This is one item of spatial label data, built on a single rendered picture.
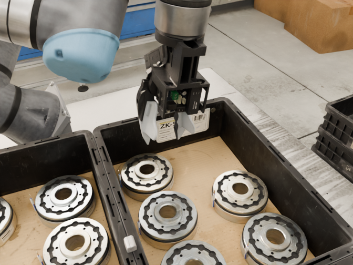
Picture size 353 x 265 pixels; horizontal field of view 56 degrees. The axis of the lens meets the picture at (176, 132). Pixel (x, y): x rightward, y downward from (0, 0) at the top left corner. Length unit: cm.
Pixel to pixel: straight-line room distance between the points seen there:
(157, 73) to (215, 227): 29
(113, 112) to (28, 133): 35
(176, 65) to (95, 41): 14
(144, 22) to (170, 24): 209
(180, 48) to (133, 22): 206
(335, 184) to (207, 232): 43
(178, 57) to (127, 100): 69
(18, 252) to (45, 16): 40
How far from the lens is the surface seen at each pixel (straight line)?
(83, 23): 38
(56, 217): 62
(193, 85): 48
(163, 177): 65
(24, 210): 69
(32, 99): 82
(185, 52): 45
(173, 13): 45
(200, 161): 72
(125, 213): 51
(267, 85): 264
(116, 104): 113
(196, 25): 46
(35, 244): 64
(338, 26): 322
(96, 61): 37
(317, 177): 94
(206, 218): 62
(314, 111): 246
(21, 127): 82
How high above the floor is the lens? 133
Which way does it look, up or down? 40 degrees down
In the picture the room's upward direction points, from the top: straight up
